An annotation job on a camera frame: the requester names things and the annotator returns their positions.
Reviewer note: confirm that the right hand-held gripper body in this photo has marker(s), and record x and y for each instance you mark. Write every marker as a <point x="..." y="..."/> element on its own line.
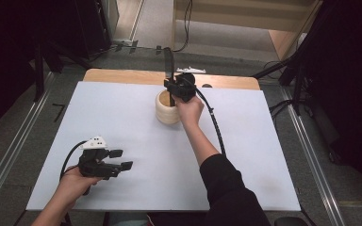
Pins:
<point x="185" y="88"/>

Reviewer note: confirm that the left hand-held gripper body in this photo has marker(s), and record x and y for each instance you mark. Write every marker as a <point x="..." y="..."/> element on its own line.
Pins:
<point x="92" y="166"/>

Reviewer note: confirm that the black comb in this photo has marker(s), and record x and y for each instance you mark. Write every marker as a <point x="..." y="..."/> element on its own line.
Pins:
<point x="169" y="62"/>

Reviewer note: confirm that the ribbed beige wooden cup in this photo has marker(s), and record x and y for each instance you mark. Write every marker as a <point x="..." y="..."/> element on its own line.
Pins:
<point x="165" y="114"/>

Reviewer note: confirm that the person's right hand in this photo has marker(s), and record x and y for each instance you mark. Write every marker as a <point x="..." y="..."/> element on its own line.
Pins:
<point x="190" y="111"/>

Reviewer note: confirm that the person's left hand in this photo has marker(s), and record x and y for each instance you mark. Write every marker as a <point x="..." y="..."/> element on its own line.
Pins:
<point x="74" y="188"/>

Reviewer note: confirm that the dark round table grommet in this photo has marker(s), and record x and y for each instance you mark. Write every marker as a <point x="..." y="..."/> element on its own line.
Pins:
<point x="206" y="85"/>

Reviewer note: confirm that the white table board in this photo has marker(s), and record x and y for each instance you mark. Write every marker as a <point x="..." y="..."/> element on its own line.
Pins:
<point x="138" y="125"/>

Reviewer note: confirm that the wooden table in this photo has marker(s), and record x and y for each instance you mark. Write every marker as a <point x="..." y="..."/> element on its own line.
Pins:
<point x="122" y="77"/>

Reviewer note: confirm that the light wooden cabinet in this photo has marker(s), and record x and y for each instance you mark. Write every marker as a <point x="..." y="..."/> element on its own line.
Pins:
<point x="232" y="14"/>

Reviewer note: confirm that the black metal stand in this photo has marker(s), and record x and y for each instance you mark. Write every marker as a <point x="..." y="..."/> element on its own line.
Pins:
<point x="297" y="84"/>
<point x="39" y="72"/>

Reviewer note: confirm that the black curtain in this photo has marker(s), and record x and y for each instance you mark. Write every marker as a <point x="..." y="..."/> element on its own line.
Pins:
<point x="3" y="47"/>
<point x="352" y="78"/>

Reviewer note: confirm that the metal floor rail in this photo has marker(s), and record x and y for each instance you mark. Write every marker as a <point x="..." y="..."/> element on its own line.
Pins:
<point x="311" y="163"/>
<point x="12" y="150"/>

